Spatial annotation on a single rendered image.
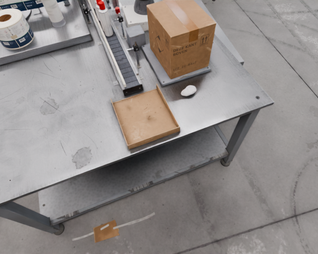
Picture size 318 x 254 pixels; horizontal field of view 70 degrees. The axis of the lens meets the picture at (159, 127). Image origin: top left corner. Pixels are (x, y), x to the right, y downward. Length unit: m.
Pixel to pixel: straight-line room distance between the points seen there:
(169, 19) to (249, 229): 1.47
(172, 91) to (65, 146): 0.61
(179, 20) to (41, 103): 0.84
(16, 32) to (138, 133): 0.98
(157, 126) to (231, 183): 1.00
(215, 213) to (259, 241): 0.33
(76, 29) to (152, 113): 0.83
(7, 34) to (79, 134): 0.79
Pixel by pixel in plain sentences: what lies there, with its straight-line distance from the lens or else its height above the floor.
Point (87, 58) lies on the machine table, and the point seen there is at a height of 0.83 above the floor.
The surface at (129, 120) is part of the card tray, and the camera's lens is 1.15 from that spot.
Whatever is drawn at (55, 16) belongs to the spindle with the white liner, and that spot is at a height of 0.95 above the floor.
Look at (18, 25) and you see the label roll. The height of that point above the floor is 1.00.
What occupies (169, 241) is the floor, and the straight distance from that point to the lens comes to 1.78.
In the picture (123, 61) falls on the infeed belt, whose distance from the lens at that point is 1.38.
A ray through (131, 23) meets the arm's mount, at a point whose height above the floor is 0.90.
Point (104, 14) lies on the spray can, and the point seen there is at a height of 1.03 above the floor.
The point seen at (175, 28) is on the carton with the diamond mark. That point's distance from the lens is 1.17.
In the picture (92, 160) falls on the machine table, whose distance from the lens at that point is 1.09.
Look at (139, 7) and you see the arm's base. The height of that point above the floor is 0.93.
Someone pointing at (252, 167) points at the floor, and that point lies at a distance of 2.03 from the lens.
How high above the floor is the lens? 1.77
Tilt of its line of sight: 57 degrees down
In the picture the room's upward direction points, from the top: 4 degrees counter-clockwise
